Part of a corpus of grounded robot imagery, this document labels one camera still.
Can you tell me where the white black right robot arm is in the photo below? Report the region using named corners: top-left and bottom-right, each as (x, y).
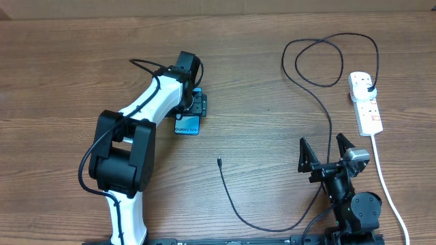
top-left (290, 133), bottom-right (385, 245)

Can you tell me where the white power strip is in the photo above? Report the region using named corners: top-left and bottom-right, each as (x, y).
top-left (348, 71), bottom-right (383, 136)

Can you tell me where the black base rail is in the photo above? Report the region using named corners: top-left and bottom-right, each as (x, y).
top-left (81, 233), bottom-right (386, 245)

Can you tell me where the black USB charging cable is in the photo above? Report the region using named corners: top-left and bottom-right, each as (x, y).
top-left (217, 32), bottom-right (380, 233)

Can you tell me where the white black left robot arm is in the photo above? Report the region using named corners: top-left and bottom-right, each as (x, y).
top-left (78, 51), bottom-right (207, 244)

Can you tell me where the white USB charger adapter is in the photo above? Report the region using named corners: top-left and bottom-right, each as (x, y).
top-left (350, 83), bottom-right (377, 103)

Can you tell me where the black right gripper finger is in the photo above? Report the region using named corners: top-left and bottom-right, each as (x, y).
top-left (336, 133), bottom-right (355, 159)
top-left (298, 137), bottom-right (320, 172)

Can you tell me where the blue Galaxy smartphone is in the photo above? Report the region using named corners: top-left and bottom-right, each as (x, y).
top-left (174, 114), bottom-right (200, 135)

